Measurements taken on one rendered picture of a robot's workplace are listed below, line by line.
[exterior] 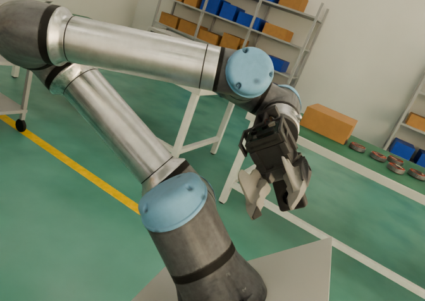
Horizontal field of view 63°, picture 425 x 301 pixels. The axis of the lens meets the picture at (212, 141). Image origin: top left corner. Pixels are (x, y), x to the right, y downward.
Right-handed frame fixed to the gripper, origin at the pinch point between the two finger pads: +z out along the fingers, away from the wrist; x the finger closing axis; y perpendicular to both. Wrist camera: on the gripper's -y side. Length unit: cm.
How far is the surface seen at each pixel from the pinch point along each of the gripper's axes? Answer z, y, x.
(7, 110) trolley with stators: -146, 33, -202
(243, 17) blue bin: -589, -22, -121
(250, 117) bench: -180, -52, -57
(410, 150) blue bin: -461, -296, 46
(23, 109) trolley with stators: -156, 28, -201
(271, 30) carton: -572, -61, -83
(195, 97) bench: -197, -26, -94
